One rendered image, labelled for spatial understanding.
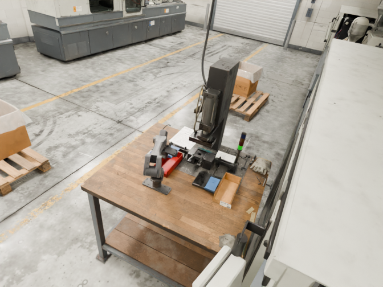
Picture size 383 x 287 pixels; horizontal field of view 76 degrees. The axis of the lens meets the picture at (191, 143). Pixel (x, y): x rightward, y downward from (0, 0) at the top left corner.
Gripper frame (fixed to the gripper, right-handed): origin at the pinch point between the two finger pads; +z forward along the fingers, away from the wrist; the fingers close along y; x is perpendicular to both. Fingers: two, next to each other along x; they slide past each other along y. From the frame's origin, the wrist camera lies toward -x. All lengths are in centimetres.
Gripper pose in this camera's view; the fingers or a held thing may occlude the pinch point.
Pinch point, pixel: (166, 155)
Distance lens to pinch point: 180.2
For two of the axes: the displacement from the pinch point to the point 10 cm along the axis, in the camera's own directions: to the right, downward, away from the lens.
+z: 1.0, 4.4, 8.9
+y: 4.1, -8.4, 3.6
